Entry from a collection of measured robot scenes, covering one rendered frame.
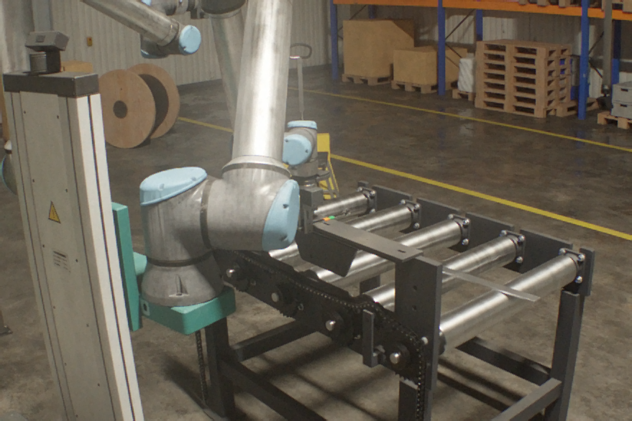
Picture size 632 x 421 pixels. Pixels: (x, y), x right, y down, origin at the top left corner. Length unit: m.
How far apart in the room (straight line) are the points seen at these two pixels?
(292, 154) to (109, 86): 7.09
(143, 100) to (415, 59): 5.30
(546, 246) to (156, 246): 1.81
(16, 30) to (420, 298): 1.37
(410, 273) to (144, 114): 6.96
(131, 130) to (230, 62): 7.10
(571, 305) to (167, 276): 1.82
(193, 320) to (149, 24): 0.91
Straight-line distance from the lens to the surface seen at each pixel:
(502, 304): 2.44
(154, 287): 1.58
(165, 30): 2.13
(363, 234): 2.23
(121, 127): 9.07
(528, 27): 12.56
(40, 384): 3.94
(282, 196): 1.47
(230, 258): 2.81
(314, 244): 2.45
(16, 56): 2.01
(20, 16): 2.01
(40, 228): 1.77
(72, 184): 1.57
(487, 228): 3.11
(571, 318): 2.96
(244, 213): 1.47
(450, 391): 3.60
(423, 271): 2.07
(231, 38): 1.87
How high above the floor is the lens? 1.94
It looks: 19 degrees down
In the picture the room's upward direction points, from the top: 2 degrees counter-clockwise
